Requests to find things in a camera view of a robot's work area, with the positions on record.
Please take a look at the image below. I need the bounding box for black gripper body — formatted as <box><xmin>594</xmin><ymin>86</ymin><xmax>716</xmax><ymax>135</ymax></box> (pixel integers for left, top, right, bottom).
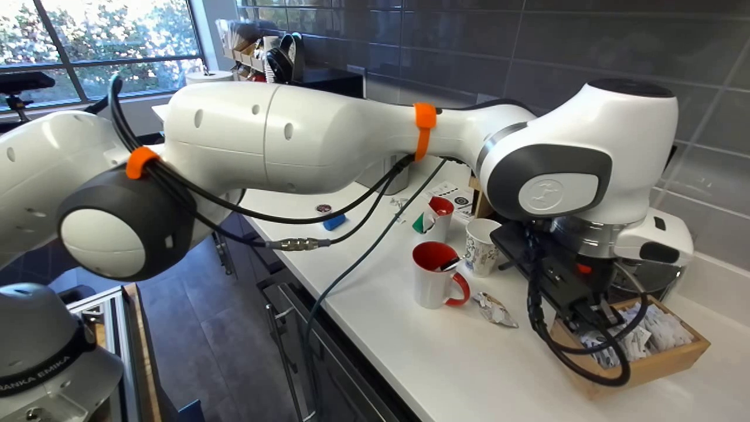
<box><xmin>563</xmin><ymin>260</ymin><xmax>628</xmax><ymax>323</ymax></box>

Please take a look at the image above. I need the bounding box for wooden holder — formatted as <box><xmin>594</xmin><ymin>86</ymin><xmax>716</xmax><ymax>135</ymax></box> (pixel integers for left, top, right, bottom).
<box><xmin>549</xmin><ymin>293</ymin><xmax>713</xmax><ymax>393</ymax></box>

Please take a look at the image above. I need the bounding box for white sachet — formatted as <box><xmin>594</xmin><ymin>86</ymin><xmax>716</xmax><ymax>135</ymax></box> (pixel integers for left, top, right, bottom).
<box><xmin>580</xmin><ymin>325</ymin><xmax>656</xmax><ymax>369</ymax></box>
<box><xmin>643</xmin><ymin>301</ymin><xmax>697</xmax><ymax>353</ymax></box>

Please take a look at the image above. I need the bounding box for crumpled foil wrapper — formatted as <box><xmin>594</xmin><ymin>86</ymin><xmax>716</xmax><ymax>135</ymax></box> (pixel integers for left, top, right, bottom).
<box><xmin>468</xmin><ymin>289</ymin><xmax>523</xmax><ymax>332</ymax></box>

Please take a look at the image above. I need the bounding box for white patterned mug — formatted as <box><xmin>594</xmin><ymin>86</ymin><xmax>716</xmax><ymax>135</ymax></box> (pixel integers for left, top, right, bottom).
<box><xmin>462</xmin><ymin>215</ymin><xmax>509</xmax><ymax>278</ymax></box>

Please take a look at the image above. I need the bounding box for small clear glass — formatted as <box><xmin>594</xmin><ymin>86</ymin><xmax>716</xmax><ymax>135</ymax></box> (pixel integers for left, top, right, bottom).
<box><xmin>451</xmin><ymin>194</ymin><xmax>477</xmax><ymax>221</ymax></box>

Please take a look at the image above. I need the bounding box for white mug red inside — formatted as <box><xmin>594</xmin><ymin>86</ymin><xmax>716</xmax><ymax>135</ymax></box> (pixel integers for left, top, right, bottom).
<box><xmin>410</xmin><ymin>238</ymin><xmax>477</xmax><ymax>311</ymax></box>

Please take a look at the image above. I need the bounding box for white mug green print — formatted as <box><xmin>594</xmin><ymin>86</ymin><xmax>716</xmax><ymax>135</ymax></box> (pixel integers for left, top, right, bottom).
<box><xmin>410</xmin><ymin>192</ymin><xmax>460</xmax><ymax>246</ymax></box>

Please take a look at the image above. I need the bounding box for dark lower cabinet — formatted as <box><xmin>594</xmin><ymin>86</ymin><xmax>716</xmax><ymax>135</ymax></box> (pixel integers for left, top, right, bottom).
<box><xmin>207</xmin><ymin>209</ymin><xmax>419</xmax><ymax>422</ymax></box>

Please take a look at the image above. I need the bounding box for blue sponge block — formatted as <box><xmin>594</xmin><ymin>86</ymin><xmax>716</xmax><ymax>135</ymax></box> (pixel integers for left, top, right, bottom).
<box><xmin>319</xmin><ymin>211</ymin><xmax>351</xmax><ymax>235</ymax></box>

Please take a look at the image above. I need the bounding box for shelf clutter pile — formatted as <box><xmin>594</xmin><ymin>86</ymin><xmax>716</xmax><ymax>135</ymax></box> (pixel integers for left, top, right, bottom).
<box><xmin>215</xmin><ymin>18</ymin><xmax>310</xmax><ymax>86</ymax></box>

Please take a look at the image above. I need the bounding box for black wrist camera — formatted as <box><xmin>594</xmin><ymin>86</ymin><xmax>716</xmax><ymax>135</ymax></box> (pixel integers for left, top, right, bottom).
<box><xmin>491</xmin><ymin>221</ymin><xmax>597</xmax><ymax>311</ymax></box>

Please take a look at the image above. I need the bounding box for dark green power cable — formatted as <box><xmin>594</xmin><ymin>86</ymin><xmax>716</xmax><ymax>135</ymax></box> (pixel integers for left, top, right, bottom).
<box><xmin>300</xmin><ymin>156</ymin><xmax>452</xmax><ymax>422</ymax></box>

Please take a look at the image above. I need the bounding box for orange cable strap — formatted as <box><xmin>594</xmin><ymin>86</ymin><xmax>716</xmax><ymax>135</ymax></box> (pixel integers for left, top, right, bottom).
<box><xmin>413</xmin><ymin>101</ymin><xmax>441</xmax><ymax>163</ymax></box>
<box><xmin>123</xmin><ymin>144</ymin><xmax>165</xmax><ymax>182</ymax></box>

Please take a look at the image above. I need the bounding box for aluminium frame cart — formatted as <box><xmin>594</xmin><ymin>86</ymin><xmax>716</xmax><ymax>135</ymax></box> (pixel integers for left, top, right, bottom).
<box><xmin>59</xmin><ymin>280</ymin><xmax>169</xmax><ymax>422</ymax></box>

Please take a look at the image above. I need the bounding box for window with dark frame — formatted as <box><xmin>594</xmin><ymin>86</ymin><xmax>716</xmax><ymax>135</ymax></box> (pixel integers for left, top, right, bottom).
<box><xmin>0</xmin><ymin>0</ymin><xmax>212</xmax><ymax>106</ymax></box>

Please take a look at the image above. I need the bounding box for black camera tripod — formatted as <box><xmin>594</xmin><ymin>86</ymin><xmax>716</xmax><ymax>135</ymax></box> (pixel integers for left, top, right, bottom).
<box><xmin>0</xmin><ymin>69</ymin><xmax>59</xmax><ymax>129</ymax></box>

